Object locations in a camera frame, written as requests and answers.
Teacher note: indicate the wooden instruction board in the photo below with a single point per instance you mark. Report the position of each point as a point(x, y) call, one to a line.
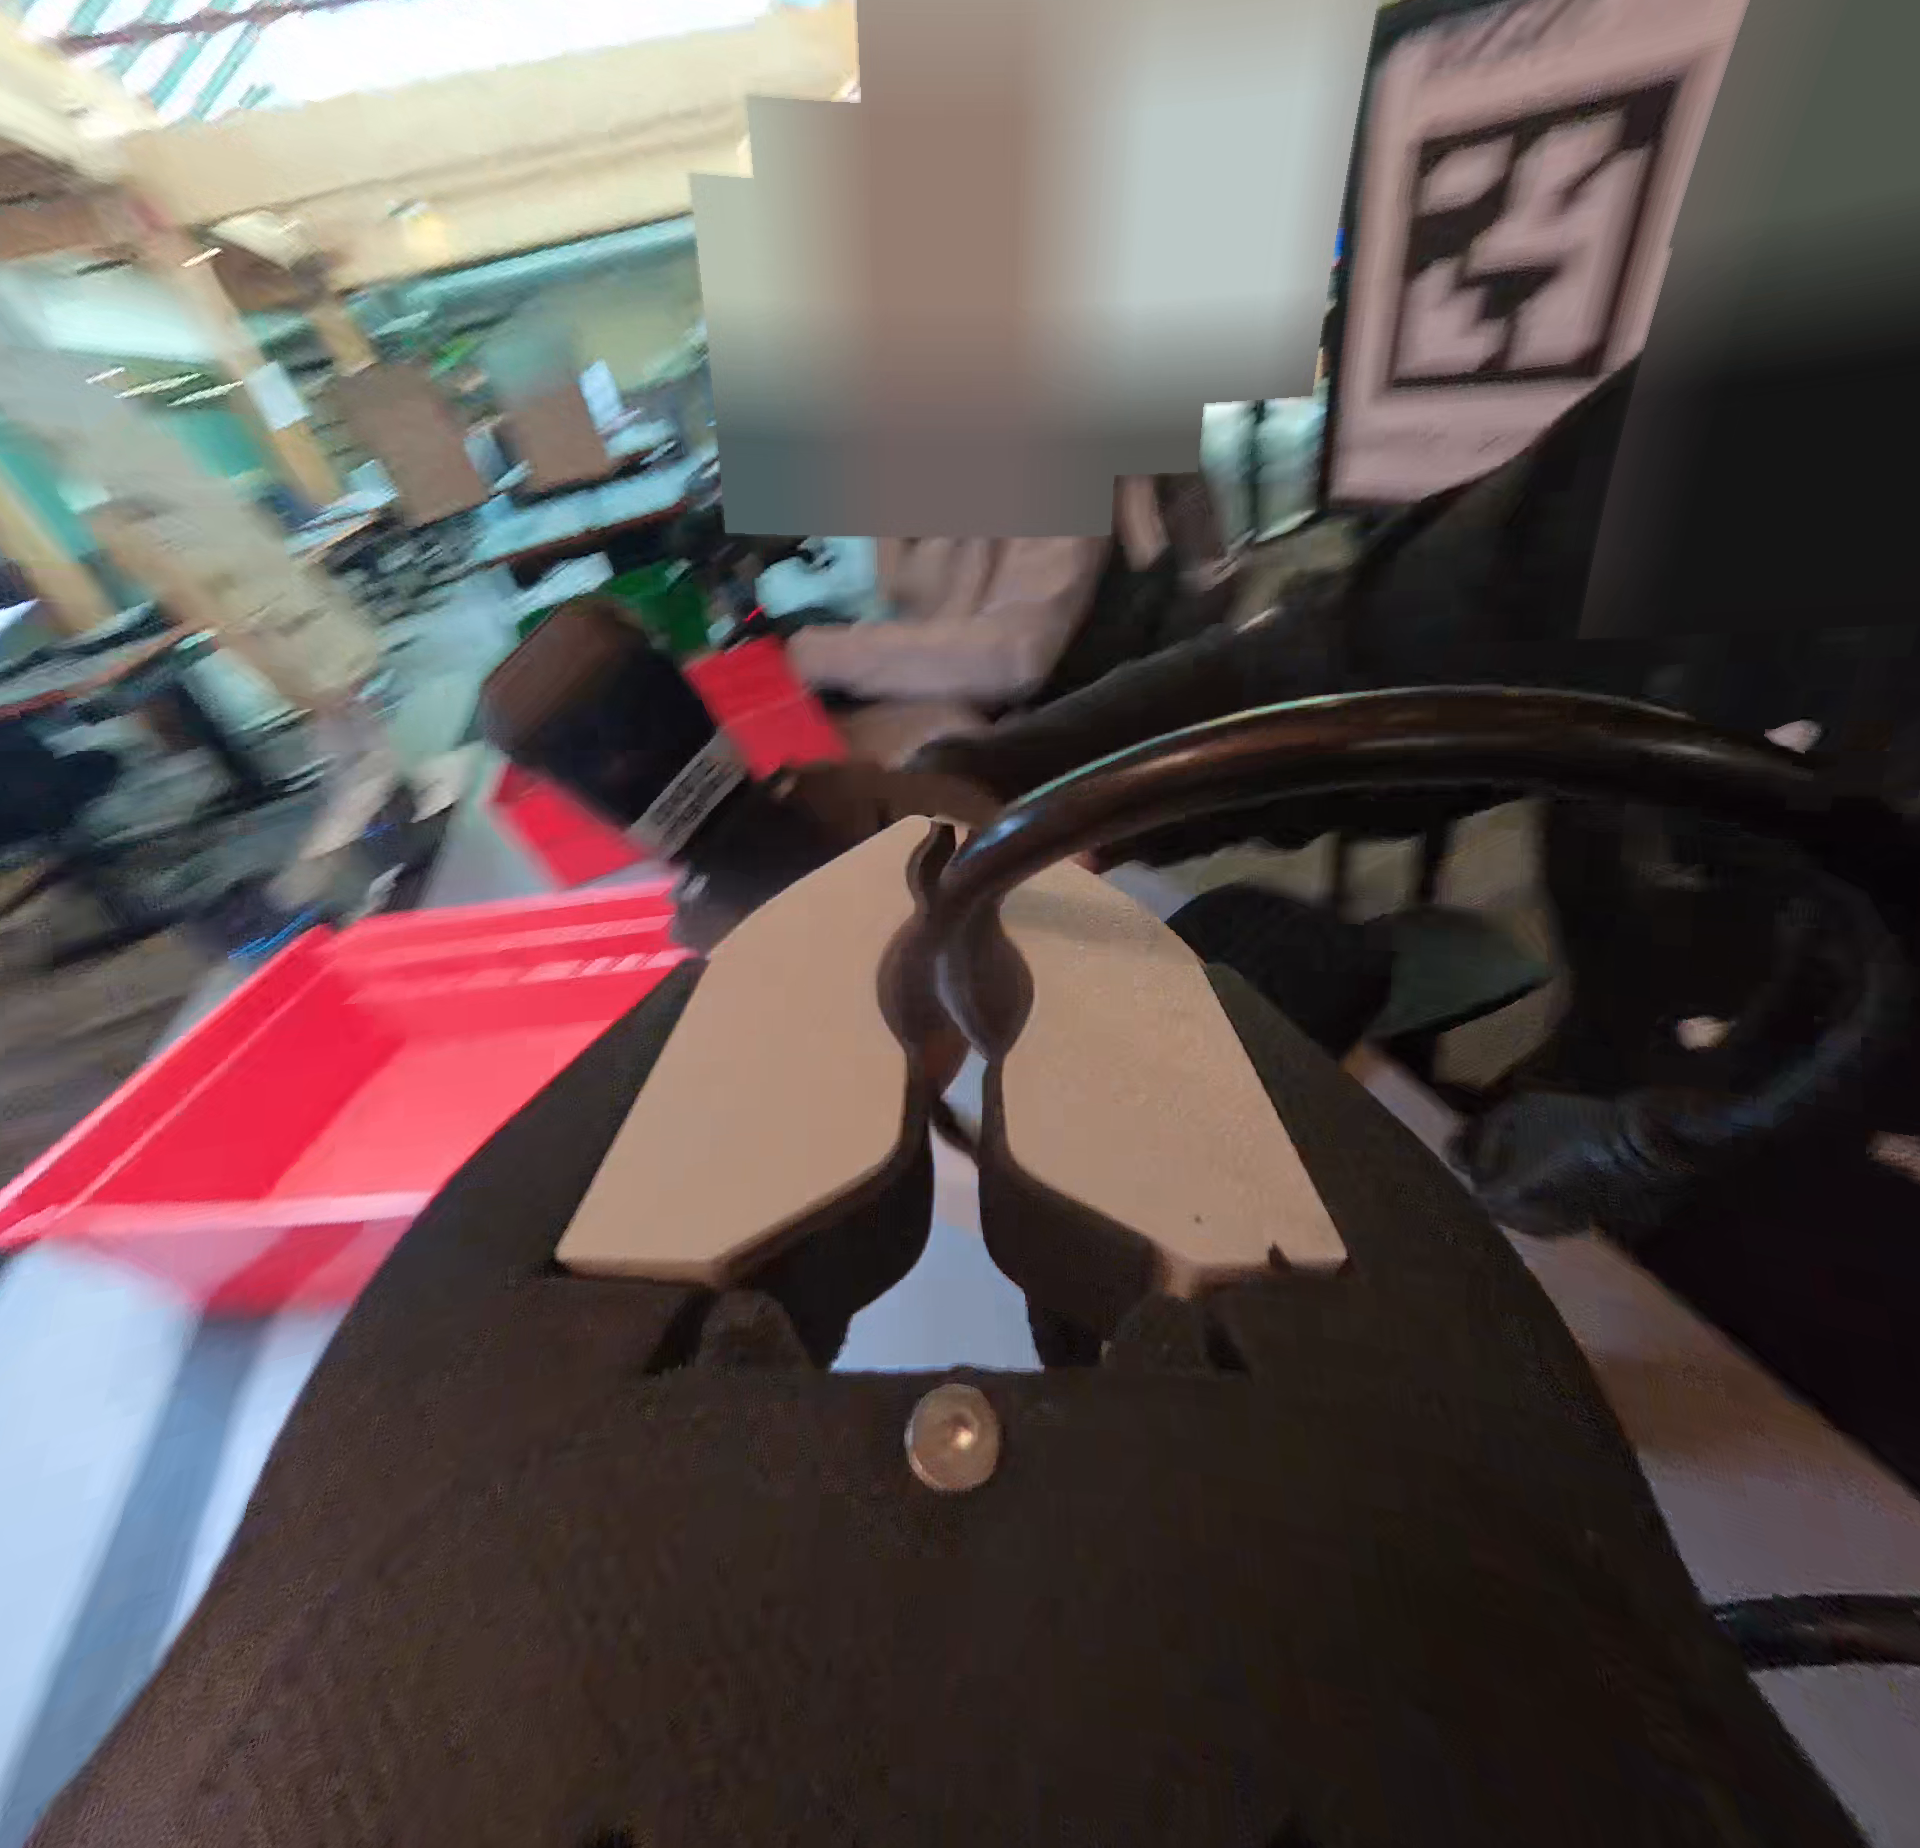
point(226, 573)
point(405, 446)
point(556, 437)

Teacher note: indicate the black framed marker sign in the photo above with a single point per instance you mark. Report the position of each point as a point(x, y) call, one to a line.
point(1501, 227)

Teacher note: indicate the person's right forearm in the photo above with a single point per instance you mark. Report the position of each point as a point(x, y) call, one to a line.
point(1201, 679)

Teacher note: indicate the red plastic bin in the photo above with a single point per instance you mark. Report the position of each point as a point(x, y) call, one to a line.
point(766, 709)
point(300, 1099)

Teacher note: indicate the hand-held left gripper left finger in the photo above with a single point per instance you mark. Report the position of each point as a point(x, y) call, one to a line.
point(735, 1114)

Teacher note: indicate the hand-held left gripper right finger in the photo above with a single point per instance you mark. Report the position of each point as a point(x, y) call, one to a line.
point(1170, 1114)

